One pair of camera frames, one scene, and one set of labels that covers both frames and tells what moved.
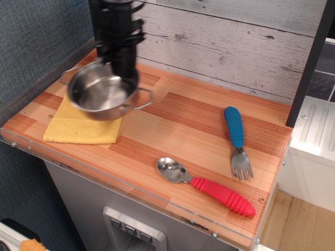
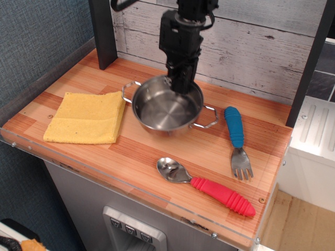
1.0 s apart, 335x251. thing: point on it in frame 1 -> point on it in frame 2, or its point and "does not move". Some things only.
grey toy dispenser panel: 125,232 does not move
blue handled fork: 239,160 does not move
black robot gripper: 115,37 -> 180,39
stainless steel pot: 101,94 -> 159,111
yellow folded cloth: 70,124 does not move
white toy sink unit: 309,165 does not move
